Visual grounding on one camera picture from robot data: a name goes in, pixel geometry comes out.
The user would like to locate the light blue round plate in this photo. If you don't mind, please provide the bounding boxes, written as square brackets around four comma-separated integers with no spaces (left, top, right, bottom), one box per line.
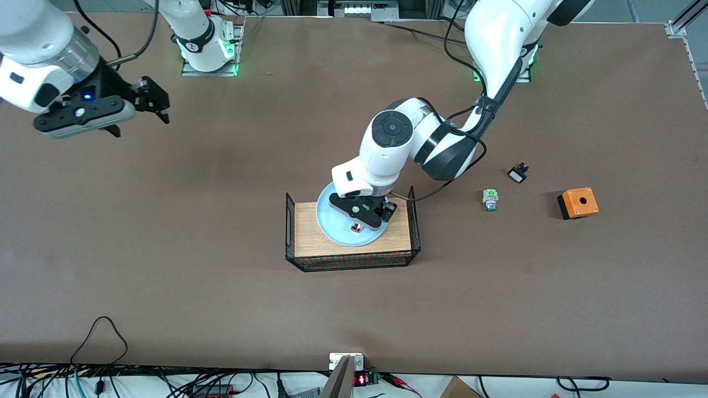
[315,182,388,247]

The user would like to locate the black coiled cable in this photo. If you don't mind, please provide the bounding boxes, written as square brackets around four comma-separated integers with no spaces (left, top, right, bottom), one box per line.
[556,376,611,391]

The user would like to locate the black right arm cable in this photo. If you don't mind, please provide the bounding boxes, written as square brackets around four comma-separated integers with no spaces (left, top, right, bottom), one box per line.
[75,0,161,70]

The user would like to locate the orange button enclosure box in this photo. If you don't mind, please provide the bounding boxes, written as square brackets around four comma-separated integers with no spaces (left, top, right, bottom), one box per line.
[557,187,600,221]

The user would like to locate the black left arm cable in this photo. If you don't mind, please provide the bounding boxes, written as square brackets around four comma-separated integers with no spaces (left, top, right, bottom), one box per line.
[387,0,490,201]

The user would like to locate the wooden board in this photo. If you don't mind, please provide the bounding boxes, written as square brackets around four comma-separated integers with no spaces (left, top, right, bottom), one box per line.
[295,197,413,258]

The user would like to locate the aluminium frame profile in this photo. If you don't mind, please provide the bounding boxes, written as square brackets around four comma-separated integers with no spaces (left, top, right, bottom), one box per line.
[279,0,443,20]

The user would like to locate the black wire mesh basket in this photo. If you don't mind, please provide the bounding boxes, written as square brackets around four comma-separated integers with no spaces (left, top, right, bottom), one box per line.
[285,186,421,272]

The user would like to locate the red and black clip leads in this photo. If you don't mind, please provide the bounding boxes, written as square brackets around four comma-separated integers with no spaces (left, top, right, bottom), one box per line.
[381,373,422,398]

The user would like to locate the brown cardboard box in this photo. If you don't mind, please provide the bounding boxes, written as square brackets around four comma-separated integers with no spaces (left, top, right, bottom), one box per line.
[440,376,483,398]

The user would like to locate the aluminium table edge rail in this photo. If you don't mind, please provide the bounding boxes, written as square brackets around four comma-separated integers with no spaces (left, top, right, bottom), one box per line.
[666,0,708,108]

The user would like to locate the black cable on tabletop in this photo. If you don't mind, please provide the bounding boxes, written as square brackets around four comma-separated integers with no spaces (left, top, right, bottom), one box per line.
[373,19,468,45]

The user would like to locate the silver camera mount bracket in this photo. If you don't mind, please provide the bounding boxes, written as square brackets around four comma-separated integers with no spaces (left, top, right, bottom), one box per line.
[329,353,366,398]

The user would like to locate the black cable bundle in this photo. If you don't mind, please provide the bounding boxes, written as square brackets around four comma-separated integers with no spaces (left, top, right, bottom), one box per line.
[0,362,327,398]

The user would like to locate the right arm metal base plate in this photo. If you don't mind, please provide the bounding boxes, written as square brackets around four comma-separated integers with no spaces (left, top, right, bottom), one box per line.
[181,22,244,77]

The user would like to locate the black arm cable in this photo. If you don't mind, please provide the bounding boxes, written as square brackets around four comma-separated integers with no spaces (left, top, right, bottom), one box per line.
[387,0,490,201]
[75,0,161,70]

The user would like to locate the black looped cable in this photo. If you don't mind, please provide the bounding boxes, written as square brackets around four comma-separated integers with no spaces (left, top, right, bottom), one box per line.
[69,316,129,382]

